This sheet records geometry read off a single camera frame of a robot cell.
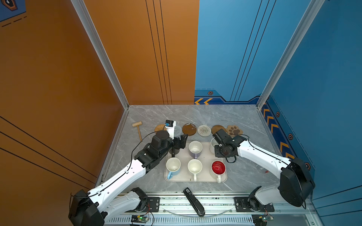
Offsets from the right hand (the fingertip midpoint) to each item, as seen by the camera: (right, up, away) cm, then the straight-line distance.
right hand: (217, 153), depth 85 cm
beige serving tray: (-7, -13, -2) cm, 15 cm away
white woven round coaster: (-5, +12, +19) cm, 23 cm away
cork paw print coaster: (+17, +12, +19) cm, 28 cm away
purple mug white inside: (-13, +1, +8) cm, 15 cm away
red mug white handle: (+1, -9, -1) cm, 9 cm away
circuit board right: (+19, -30, -15) cm, 38 cm away
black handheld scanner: (-13, -24, -15) cm, 31 cm away
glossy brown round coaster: (-16, +13, +20) cm, 29 cm away
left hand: (-21, +14, -10) cm, 27 cm away
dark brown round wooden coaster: (+4, +13, +23) cm, 27 cm away
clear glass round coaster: (-25, +12, +17) cm, 32 cm away
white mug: (-13, -8, 0) cm, 16 cm away
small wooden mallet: (-56, +17, +23) cm, 63 cm away
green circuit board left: (-43, -30, -14) cm, 54 cm away
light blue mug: (-27, -7, -1) cm, 28 cm away
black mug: (-26, +1, +2) cm, 27 cm away
